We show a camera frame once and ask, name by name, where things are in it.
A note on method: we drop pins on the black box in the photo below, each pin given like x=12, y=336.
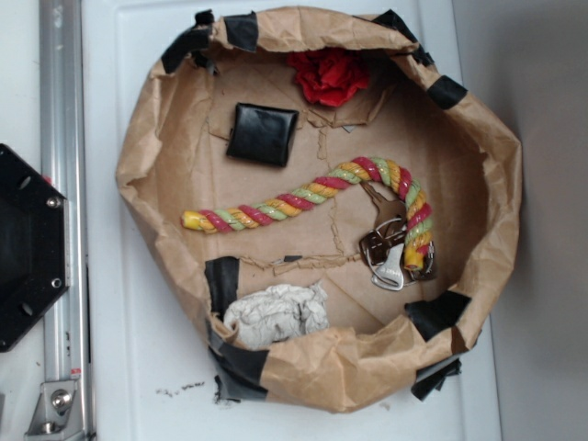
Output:
x=263, y=134

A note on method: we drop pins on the brown paper bag bin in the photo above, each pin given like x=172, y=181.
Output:
x=379, y=341

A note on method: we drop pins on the white crumpled paper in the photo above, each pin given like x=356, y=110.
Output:
x=278, y=313

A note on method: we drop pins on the red crumpled tissue paper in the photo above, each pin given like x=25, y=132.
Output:
x=330, y=76

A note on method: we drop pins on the white tray board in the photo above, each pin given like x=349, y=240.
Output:
x=153, y=378

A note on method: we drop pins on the multicoloured twisted rope toy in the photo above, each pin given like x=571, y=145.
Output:
x=419, y=221

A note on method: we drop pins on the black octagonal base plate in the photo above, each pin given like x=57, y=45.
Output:
x=33, y=251

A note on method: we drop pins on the aluminium rail profile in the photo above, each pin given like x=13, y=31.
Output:
x=67, y=349

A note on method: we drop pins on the metal corner bracket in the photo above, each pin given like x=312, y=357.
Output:
x=58, y=413

